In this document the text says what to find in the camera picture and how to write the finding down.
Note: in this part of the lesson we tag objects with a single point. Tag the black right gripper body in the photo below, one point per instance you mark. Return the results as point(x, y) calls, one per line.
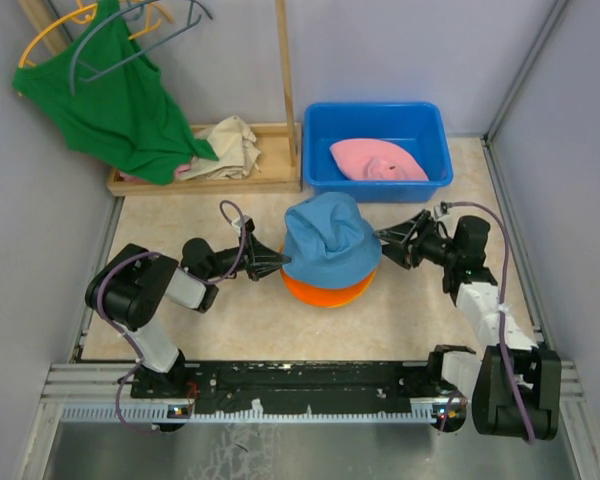
point(426, 244)

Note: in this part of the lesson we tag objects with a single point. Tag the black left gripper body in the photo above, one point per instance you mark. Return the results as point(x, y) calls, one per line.
point(248, 255)

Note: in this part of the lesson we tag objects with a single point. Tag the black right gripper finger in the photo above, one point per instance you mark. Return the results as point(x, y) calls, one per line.
point(397, 254)
point(406, 231)

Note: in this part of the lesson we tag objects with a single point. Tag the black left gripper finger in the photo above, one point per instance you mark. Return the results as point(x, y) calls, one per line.
point(265, 268)
point(266, 255)

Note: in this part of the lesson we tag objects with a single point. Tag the light blue bucket hat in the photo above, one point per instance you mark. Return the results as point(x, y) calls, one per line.
point(330, 244)

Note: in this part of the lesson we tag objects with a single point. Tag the orange bucket hat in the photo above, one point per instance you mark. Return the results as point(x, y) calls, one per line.
point(317, 297)

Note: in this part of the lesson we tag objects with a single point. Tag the pink bucket hat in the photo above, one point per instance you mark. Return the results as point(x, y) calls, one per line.
point(366, 159)

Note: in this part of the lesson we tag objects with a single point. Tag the wooden clothes rack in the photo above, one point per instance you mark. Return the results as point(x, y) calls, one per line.
point(280, 160)

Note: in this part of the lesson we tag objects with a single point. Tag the blue plastic bin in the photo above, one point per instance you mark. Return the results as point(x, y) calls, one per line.
point(415, 127)

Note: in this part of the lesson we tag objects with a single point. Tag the yellow bucket hat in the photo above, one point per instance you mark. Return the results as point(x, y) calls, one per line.
point(338, 305)

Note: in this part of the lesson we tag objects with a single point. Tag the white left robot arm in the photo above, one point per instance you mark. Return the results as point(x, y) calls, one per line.
point(129, 290)

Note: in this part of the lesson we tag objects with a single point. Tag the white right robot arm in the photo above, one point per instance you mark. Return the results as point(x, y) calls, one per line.
point(514, 386)

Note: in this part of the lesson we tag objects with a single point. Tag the beige folded cloth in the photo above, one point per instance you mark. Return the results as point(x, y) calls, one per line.
point(234, 143)

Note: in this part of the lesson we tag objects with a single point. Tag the pink cloth on rack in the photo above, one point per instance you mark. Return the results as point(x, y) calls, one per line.
point(177, 172)

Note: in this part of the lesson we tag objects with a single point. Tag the green tank top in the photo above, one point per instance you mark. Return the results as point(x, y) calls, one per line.
point(106, 98)

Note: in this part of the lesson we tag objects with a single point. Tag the orange clothes hanger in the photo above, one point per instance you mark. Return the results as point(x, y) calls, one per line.
point(57, 28)

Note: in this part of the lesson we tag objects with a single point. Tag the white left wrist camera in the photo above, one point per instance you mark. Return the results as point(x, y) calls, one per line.
point(243, 225)

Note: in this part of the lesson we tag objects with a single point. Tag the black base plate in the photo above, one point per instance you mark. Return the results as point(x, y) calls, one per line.
point(375, 391)

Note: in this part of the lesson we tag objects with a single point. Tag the aluminium frame rail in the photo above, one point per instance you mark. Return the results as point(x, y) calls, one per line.
point(88, 426)

